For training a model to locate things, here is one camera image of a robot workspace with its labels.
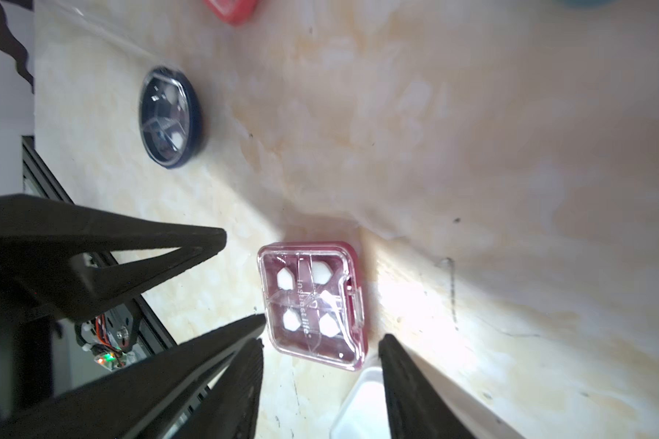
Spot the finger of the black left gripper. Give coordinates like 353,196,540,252
0,314,267,438
0,194,227,322

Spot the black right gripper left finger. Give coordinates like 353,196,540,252
170,337,264,438

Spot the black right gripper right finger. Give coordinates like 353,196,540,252
378,334,474,438

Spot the clear white pillbox front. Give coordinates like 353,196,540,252
329,366,391,439

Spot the magenta small pillbox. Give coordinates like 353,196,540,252
257,241,368,371

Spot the dark round pillbox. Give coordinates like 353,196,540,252
138,66,203,169

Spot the red rectangular pillbox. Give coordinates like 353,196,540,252
204,0,259,26

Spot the mint green toaster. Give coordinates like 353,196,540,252
558,0,615,8

